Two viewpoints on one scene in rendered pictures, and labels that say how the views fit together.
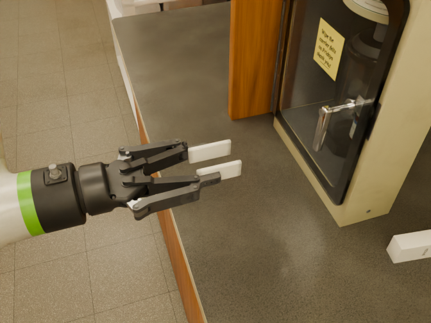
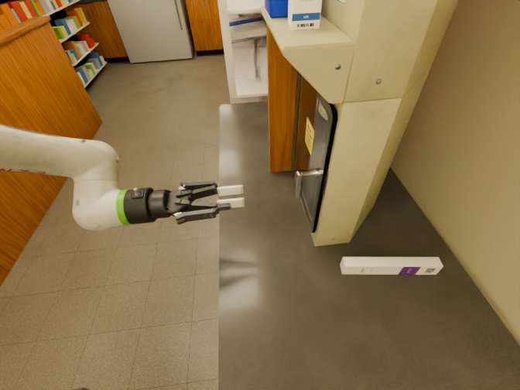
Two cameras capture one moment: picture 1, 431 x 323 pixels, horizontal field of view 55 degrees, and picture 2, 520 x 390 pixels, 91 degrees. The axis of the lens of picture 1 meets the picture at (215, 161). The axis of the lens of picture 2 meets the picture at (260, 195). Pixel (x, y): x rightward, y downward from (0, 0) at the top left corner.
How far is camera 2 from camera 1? 20 cm
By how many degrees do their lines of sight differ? 10
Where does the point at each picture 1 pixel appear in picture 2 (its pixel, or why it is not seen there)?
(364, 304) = (314, 295)
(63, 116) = (200, 159)
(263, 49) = (289, 131)
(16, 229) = (114, 220)
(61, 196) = (138, 205)
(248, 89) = (280, 155)
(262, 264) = (261, 261)
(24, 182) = (121, 195)
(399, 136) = (346, 195)
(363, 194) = (327, 228)
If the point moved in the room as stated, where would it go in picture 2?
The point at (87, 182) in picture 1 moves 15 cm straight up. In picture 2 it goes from (153, 200) to (129, 150)
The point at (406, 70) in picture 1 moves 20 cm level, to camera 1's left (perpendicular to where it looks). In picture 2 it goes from (340, 155) to (249, 146)
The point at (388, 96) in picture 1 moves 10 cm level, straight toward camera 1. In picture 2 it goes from (331, 169) to (307, 195)
